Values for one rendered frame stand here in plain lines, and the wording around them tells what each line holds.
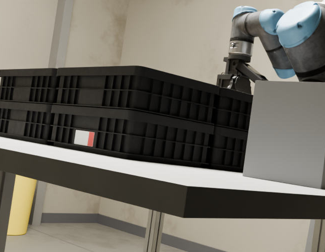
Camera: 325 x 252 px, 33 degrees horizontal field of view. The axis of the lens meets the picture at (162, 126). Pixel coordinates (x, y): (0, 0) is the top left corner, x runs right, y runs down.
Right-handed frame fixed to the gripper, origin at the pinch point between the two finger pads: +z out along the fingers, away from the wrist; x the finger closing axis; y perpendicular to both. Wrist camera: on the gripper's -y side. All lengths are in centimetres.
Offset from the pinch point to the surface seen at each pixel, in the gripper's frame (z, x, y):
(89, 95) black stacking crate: 0.3, 46.8, 11.6
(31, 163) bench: 17, 84, -31
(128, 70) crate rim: -6.2, 47.2, -5.0
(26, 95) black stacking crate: 1, 47, 47
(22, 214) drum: 70, -57, 232
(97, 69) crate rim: -6.5, 47.2, 8.6
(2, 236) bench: 34, 75, -8
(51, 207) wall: 73, -109, 282
